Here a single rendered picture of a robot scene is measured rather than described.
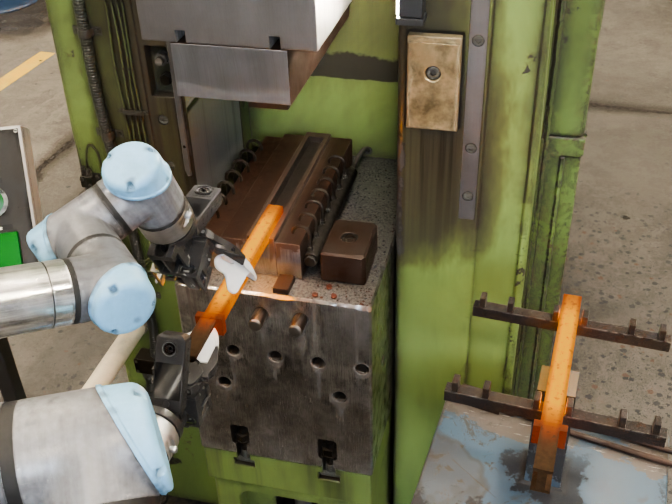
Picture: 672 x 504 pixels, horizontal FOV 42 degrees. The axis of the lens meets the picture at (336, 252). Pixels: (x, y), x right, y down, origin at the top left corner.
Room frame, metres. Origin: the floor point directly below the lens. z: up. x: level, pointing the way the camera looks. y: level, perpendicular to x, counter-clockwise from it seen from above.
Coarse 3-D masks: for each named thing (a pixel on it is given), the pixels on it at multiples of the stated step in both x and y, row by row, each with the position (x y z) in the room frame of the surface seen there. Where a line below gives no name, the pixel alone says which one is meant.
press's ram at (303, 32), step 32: (160, 0) 1.37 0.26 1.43; (192, 0) 1.35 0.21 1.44; (224, 0) 1.34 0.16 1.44; (256, 0) 1.32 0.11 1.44; (288, 0) 1.31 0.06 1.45; (320, 0) 1.33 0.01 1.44; (160, 32) 1.37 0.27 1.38; (192, 32) 1.35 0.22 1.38; (224, 32) 1.34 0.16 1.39; (256, 32) 1.33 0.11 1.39; (288, 32) 1.31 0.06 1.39; (320, 32) 1.32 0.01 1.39
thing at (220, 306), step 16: (272, 208) 1.42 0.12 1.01; (256, 224) 1.36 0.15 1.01; (272, 224) 1.36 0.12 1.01; (256, 240) 1.31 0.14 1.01; (256, 256) 1.27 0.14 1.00; (224, 288) 1.16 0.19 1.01; (240, 288) 1.18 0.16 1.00; (224, 304) 1.12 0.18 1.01; (208, 320) 1.08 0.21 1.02; (224, 320) 1.08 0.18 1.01; (192, 336) 1.04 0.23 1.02; (208, 336) 1.04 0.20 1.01; (192, 352) 1.00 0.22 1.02
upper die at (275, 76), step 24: (336, 24) 1.61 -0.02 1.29; (192, 48) 1.35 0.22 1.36; (216, 48) 1.34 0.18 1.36; (240, 48) 1.33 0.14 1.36; (264, 48) 1.32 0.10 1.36; (192, 72) 1.36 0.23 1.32; (216, 72) 1.34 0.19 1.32; (240, 72) 1.33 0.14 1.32; (264, 72) 1.32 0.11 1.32; (288, 72) 1.31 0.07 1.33; (192, 96) 1.36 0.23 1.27; (216, 96) 1.35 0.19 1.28; (240, 96) 1.33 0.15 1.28; (264, 96) 1.32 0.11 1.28; (288, 96) 1.31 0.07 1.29
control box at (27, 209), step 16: (0, 128) 1.41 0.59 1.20; (16, 128) 1.41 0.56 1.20; (0, 144) 1.40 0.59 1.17; (16, 144) 1.40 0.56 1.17; (0, 160) 1.38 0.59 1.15; (16, 160) 1.39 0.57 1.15; (32, 160) 1.44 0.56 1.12; (0, 176) 1.37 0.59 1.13; (16, 176) 1.37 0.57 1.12; (32, 176) 1.41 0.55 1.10; (0, 192) 1.35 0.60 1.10; (16, 192) 1.36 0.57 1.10; (32, 192) 1.37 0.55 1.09; (16, 208) 1.34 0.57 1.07; (32, 208) 1.35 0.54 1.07; (0, 224) 1.32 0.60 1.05; (16, 224) 1.33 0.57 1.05; (32, 224) 1.33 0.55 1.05; (32, 256) 1.30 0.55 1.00
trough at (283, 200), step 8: (304, 144) 1.69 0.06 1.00; (312, 144) 1.71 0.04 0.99; (304, 152) 1.67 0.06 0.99; (312, 152) 1.67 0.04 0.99; (296, 160) 1.62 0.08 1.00; (304, 160) 1.64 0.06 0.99; (296, 168) 1.61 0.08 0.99; (304, 168) 1.60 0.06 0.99; (288, 176) 1.56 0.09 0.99; (296, 176) 1.57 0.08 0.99; (288, 184) 1.54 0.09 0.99; (296, 184) 1.54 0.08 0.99; (280, 192) 1.51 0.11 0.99; (288, 192) 1.51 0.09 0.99; (272, 200) 1.46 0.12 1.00; (280, 200) 1.48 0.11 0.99; (288, 200) 1.48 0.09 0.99
